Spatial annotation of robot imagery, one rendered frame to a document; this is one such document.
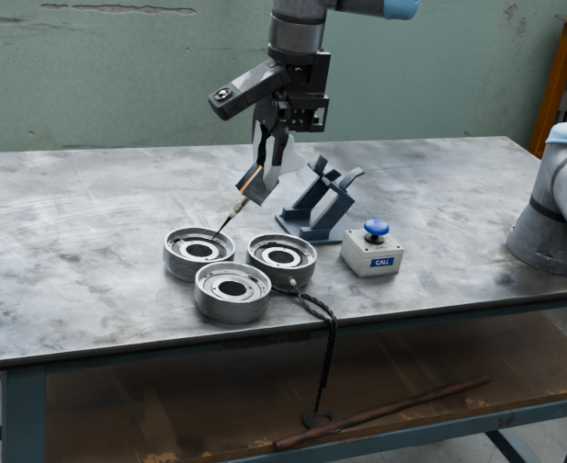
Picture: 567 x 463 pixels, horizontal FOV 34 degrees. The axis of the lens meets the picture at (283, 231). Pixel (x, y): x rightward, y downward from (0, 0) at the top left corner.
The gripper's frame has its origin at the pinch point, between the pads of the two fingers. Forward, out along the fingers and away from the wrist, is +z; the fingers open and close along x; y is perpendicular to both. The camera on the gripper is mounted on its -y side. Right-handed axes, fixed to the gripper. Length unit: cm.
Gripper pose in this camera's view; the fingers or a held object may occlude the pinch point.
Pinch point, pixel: (261, 177)
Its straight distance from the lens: 136.5
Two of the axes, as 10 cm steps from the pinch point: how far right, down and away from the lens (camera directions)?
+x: -3.9, -4.8, 7.8
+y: 9.1, -0.8, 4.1
